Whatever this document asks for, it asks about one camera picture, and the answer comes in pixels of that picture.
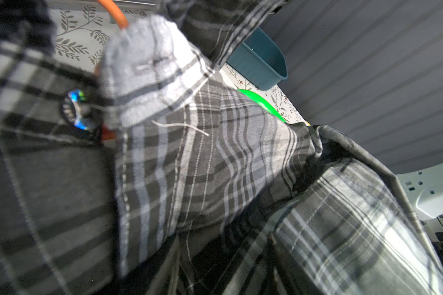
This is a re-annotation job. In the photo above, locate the green perforated plastic tray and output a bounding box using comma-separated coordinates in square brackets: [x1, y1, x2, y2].
[238, 89, 286, 123]

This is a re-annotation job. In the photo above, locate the brown orange hanger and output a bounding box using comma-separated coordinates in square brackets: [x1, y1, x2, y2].
[97, 0, 129, 141]

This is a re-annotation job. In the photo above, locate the dark teal plastic bin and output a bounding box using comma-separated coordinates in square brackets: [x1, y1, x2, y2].
[227, 28, 289, 91]

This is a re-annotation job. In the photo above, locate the floral table mat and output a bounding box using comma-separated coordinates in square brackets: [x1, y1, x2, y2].
[47, 1, 306, 124]

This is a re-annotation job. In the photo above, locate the grey plaid long-sleeve shirt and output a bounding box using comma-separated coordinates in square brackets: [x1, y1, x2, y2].
[0, 1, 443, 295]

